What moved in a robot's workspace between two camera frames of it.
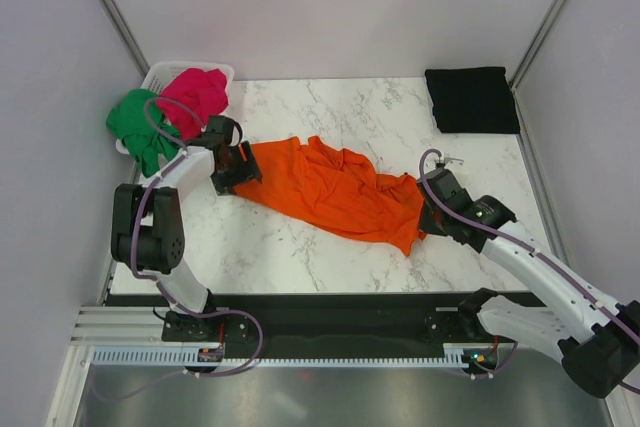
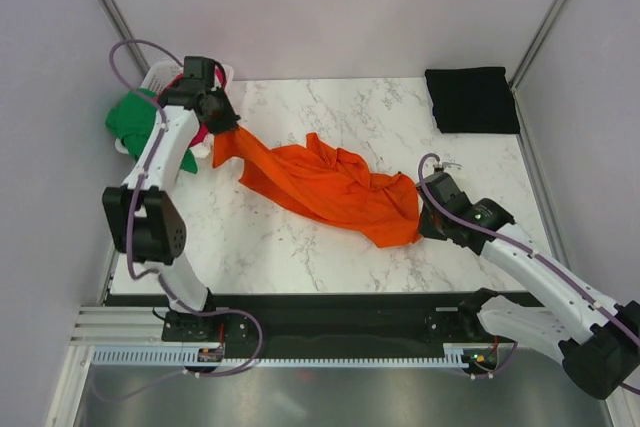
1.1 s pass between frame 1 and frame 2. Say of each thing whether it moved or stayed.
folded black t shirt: stayed
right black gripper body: stayed
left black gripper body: moved
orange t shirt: stayed
